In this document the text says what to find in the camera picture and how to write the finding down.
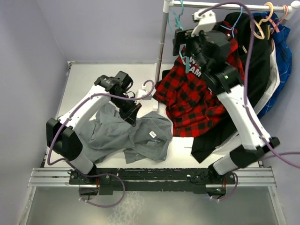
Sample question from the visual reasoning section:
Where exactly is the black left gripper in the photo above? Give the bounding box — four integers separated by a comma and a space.
111, 93, 142, 127

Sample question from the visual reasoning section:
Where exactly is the grey button-up shirt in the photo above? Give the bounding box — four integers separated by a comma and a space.
79, 103, 172, 164

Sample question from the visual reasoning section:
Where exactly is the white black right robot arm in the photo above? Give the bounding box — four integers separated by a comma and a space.
173, 30, 280, 183

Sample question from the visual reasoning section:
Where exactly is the teal plastic hanger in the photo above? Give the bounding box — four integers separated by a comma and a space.
167, 0, 190, 73

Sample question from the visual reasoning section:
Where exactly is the red black plaid shirt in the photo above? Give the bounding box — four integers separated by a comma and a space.
153, 25, 244, 137

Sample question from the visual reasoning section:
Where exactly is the beige wooden hanger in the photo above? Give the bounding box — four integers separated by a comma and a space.
238, 2, 273, 54

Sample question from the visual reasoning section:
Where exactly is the black hanging shirt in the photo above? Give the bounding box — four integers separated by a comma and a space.
161, 12, 274, 164

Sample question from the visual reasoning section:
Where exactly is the pink plastic hanger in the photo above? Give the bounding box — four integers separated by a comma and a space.
268, 5, 289, 34

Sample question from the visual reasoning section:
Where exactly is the blue checked shirt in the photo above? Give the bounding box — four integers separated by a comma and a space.
249, 13, 292, 119

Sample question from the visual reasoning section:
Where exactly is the white hanging shirt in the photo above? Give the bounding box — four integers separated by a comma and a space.
214, 40, 280, 152

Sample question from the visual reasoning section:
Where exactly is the white woven size label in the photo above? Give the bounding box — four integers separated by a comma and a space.
149, 131, 157, 138

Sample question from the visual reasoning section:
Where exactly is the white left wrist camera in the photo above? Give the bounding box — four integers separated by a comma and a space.
135, 85, 152, 102

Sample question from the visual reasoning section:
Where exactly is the silver clothes rack frame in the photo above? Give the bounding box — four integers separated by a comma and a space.
152, 0, 300, 112

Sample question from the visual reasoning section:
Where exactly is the light blue wire hanger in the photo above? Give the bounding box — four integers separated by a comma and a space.
220, 2, 242, 38

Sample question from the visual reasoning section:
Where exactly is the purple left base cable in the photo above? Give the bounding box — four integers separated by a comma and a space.
78, 171, 127, 208

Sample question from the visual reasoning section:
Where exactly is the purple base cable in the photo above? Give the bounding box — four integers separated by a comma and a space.
210, 173, 239, 203
78, 171, 127, 208

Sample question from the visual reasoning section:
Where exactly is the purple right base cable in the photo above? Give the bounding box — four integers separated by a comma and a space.
210, 173, 239, 203

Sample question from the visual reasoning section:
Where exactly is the aluminium extrusion rail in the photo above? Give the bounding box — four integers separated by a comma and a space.
29, 167, 276, 187

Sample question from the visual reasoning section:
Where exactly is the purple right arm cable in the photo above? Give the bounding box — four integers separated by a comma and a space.
198, 1, 300, 169

